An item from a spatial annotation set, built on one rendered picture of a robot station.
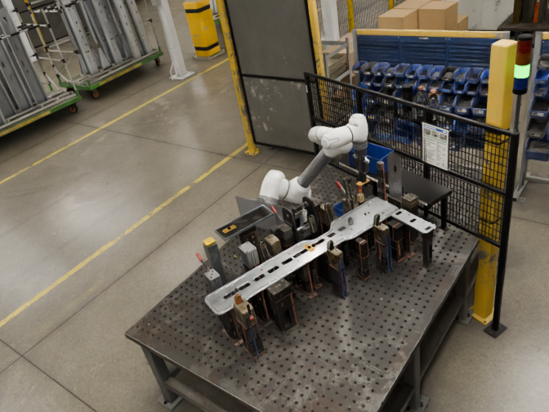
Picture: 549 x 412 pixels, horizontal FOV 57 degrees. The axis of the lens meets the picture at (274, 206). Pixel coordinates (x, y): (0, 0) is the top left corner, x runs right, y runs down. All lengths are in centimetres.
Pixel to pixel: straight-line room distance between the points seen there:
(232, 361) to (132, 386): 126
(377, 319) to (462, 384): 87
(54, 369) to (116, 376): 57
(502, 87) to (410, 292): 127
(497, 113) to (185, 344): 224
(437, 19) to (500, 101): 464
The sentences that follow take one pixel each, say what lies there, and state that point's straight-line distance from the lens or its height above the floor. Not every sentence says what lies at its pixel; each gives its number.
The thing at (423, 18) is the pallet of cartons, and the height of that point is 92.
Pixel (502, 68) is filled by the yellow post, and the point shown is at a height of 188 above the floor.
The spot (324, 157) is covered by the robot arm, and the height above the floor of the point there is 120.
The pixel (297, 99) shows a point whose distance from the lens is 571.
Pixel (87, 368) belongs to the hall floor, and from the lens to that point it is 438.
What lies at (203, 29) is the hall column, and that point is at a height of 58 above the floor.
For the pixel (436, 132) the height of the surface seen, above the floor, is 141.
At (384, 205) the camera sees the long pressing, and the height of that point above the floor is 100.
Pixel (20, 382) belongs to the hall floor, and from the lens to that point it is 460.
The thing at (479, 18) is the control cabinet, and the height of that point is 30.
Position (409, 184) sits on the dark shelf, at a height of 103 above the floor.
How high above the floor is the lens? 294
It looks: 33 degrees down
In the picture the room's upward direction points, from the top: 11 degrees counter-clockwise
